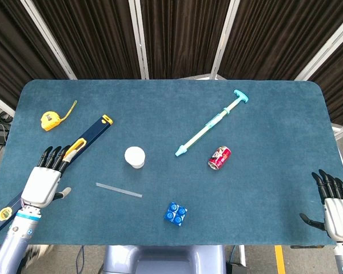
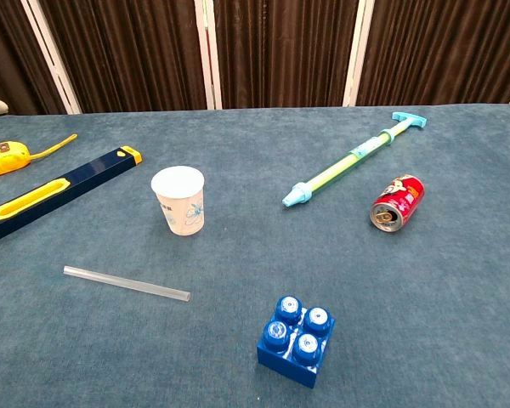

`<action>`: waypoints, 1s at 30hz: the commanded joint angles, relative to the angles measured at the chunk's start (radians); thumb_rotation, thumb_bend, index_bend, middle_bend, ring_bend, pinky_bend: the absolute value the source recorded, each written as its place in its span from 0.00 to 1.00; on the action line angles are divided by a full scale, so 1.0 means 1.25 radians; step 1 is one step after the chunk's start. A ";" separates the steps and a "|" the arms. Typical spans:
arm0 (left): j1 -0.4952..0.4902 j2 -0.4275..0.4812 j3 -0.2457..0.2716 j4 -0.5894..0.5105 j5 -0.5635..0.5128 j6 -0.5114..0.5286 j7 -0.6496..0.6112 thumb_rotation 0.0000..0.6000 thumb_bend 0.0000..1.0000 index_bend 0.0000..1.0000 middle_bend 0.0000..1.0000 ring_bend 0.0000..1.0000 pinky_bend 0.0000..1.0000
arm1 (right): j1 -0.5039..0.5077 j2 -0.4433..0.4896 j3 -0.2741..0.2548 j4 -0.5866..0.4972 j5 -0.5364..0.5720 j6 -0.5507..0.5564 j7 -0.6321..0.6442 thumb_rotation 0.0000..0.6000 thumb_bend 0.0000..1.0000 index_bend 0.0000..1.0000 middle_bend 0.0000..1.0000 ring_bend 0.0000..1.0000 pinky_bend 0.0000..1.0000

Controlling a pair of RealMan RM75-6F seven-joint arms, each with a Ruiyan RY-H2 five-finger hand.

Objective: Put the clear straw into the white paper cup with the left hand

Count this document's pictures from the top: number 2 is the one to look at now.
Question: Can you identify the dark brown curtain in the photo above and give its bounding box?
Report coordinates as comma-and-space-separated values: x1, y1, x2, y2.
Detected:
0, 0, 510, 116

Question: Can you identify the white paper cup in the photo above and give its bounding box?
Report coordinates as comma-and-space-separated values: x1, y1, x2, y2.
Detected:
150, 165, 207, 237

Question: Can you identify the teal green water pump toy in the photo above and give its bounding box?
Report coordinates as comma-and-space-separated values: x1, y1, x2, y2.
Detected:
281, 111, 428, 209

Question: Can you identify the navy yellow spirit level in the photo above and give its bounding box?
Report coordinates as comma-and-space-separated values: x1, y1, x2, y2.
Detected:
0, 144, 144, 247

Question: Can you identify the red soda can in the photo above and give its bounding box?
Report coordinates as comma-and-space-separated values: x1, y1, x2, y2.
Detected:
369, 173, 426, 233

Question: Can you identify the white screen frame post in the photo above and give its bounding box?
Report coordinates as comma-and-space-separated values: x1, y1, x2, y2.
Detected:
194, 0, 224, 111
342, 0, 376, 107
20, 0, 83, 115

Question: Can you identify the yellow tape measure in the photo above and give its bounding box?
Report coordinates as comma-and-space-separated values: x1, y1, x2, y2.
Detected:
0, 133, 78, 179

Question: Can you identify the blue toy building block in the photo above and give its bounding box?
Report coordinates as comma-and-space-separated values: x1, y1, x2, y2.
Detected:
256, 294, 337, 389

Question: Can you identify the clear plastic tube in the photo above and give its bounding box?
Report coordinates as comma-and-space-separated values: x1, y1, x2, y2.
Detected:
63, 265, 192, 303

